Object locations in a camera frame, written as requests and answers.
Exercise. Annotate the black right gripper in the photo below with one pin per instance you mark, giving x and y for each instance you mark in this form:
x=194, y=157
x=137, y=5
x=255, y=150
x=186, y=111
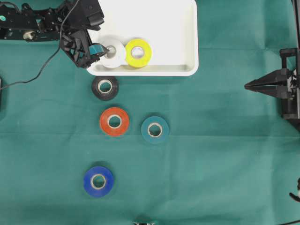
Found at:
x=290, y=92

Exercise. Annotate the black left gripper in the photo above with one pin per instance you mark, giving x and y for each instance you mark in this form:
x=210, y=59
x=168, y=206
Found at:
x=78, y=47

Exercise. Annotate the white tape roll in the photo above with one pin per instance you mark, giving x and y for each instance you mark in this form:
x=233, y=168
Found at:
x=116, y=52

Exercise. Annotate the yellow tape roll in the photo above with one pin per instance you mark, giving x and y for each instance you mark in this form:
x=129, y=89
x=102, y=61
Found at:
x=138, y=62

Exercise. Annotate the red tape roll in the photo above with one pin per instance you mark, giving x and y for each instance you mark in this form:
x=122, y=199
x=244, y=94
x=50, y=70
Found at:
x=114, y=112

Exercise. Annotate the green tape roll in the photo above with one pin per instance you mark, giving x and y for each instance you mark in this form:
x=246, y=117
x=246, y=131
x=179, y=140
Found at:
x=161, y=123

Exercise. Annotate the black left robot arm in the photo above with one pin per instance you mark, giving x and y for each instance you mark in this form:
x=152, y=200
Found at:
x=32, y=25

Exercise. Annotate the black tape roll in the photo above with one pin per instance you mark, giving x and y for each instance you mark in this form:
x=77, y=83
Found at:
x=105, y=95

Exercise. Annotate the white rectangular plastic case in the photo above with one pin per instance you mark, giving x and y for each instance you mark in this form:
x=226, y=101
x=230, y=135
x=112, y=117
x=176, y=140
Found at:
x=169, y=26

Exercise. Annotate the blue tape roll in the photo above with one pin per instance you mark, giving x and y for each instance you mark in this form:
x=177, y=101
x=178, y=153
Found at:
x=89, y=186

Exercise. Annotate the green table cloth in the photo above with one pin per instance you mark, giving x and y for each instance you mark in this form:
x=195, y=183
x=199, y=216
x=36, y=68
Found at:
x=229, y=159

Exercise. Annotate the black bottom edge object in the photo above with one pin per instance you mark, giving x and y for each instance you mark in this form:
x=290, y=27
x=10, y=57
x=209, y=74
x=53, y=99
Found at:
x=144, y=220

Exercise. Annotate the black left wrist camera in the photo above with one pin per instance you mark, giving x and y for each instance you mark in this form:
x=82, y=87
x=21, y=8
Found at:
x=87, y=14

